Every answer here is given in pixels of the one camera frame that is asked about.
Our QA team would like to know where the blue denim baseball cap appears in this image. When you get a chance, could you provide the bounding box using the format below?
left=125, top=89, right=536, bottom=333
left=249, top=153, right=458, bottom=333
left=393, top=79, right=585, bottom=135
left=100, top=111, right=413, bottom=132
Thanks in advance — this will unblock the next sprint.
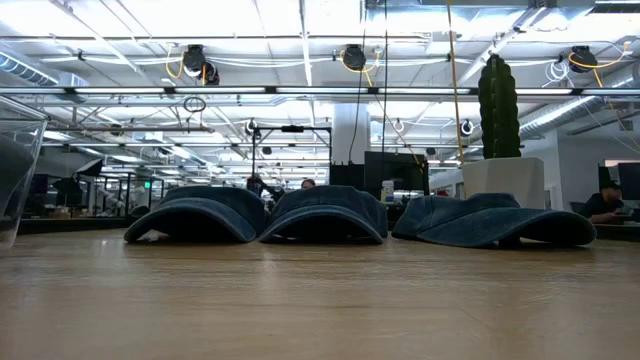
left=258, top=185, right=390, bottom=246
left=391, top=192, right=598, bottom=250
left=123, top=185, right=267, bottom=245

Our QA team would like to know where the black equipment box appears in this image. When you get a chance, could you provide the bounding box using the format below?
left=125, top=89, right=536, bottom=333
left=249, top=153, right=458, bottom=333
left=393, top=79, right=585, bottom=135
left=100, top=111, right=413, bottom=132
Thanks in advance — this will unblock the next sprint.
left=328, top=162, right=366, bottom=192

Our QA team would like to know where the black computer monitor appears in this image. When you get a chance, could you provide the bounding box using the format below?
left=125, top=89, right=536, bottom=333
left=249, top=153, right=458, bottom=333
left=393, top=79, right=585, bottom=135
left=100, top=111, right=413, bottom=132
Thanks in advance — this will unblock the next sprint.
left=617, top=162, right=640, bottom=202
left=363, top=151, right=430, bottom=195
left=27, top=173, right=50, bottom=196

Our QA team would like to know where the long ceiling light strip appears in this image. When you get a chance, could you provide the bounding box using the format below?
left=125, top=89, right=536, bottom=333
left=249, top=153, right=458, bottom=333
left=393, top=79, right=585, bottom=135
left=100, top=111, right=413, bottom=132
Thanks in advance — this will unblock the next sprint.
left=0, top=85, right=640, bottom=97

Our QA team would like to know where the white plant pot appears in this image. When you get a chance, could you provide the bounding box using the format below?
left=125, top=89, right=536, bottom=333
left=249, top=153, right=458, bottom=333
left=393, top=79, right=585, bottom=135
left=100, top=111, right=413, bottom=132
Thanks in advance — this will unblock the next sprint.
left=460, top=157, right=545, bottom=210

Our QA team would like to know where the green cactus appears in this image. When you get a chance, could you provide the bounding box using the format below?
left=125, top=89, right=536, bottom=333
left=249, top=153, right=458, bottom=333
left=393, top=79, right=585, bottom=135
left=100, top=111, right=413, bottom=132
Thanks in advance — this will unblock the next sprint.
left=478, top=53, right=522, bottom=160

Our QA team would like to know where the black studio lamp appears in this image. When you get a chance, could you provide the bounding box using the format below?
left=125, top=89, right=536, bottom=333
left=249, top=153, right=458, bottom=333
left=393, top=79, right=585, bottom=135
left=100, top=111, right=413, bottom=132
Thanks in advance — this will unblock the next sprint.
left=74, top=158, right=105, bottom=179

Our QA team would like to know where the clear plastic bin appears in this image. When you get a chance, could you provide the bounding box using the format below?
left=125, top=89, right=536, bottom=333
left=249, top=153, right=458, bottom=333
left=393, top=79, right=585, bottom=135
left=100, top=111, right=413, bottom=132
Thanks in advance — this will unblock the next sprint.
left=0, top=94, right=50, bottom=251

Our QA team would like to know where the background black rig frame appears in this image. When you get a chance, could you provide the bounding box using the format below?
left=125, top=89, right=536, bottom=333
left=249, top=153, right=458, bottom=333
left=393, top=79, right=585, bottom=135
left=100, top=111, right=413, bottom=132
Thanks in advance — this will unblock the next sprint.
left=251, top=124, right=334, bottom=192

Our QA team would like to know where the straight black hanging cable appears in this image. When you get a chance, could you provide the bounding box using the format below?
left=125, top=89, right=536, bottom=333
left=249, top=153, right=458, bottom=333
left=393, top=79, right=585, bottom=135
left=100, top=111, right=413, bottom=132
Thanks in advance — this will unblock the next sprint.
left=382, top=0, right=389, bottom=154

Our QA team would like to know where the black hanging cable loop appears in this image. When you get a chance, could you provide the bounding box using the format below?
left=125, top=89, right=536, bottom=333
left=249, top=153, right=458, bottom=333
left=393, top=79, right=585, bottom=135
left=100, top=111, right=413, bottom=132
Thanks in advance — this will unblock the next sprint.
left=182, top=95, right=207, bottom=114

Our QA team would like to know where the yellow hanging cable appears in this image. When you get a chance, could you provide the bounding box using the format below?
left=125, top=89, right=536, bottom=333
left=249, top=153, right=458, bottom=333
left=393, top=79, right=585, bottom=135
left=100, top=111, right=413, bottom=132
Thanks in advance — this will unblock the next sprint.
left=445, top=0, right=466, bottom=165

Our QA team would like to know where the silver air duct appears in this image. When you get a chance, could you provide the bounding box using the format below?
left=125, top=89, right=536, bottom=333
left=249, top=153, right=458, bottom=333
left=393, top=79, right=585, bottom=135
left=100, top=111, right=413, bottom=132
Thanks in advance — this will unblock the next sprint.
left=519, top=64, right=640, bottom=140
left=0, top=49, right=89, bottom=89

